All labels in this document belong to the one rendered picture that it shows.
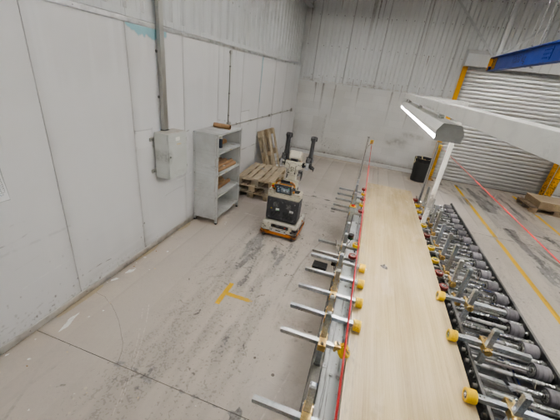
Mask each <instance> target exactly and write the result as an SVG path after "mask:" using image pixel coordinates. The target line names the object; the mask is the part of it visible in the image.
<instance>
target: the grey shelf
mask: <svg viewBox="0 0 560 420"><path fill-rule="evenodd" d="M242 131H243V129H242V128H241V127H232V126H231V129H230V130H228V129H224V128H219V127H214V126H211V127H205V128H201V129H198V130H194V131H193V202H194V218H193V219H197V218H196V215H197V216H199V217H203V218H209V219H212V220H214V224H215V225H216V224H218V223H217V218H218V217H219V216H220V215H221V214H222V213H224V212H226V211H227V210H228V209H229V208H230V207H231V206H233V205H234V204H235V203H236V206H235V207H237V206H238V189H239V174H240V160H241V146H242ZM221 136H222V139H224V138H226V139H227V142H226V143H224V144H223V145H222V148H219V137H221ZM239 139H240V142H239ZM221 154H222V158H226V159H230V158H232V159H233V161H236V164H235V165H233V166H231V167H228V168H226V169H224V170H222V171H221V172H218V158H220V157H221ZM238 154H239V157H238ZM239 158H240V159H239ZM215 159H216V164H215ZM216 169H217V170H216ZM238 171H239V173H238ZM220 176H222V177H223V178H224V180H225V179H227V178H230V182H228V183H227V184H225V185H224V186H222V187H220V188H219V189H218V177H220ZM236 199H237V200H236Z"/></svg>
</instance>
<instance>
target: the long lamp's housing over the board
mask: <svg viewBox="0 0 560 420"><path fill-rule="evenodd" d="M401 107H404V108H405V109H406V110H407V111H408V112H410V113H411V114H412V115H413V116H414V117H415V118H416V119H417V120H418V121H420V122H421V123H422V124H423V125H424V126H426V127H427V128H428V129H429V130H430V131H432V132H433V133H434V134H435V137H434V139H433V140H436V141H441V142H446V143H456V144H461V141H462V140H463V137H464V131H463V126H461V125H459V124H457V123H455V122H452V121H450V120H448V119H446V118H444V119H443V118H438V115H437V114H436V113H434V112H431V111H429V110H427V109H426V108H424V107H423V108H420V107H418V105H417V104H415V103H413V102H406V101H404V102H403V103H402V104H401Z"/></svg>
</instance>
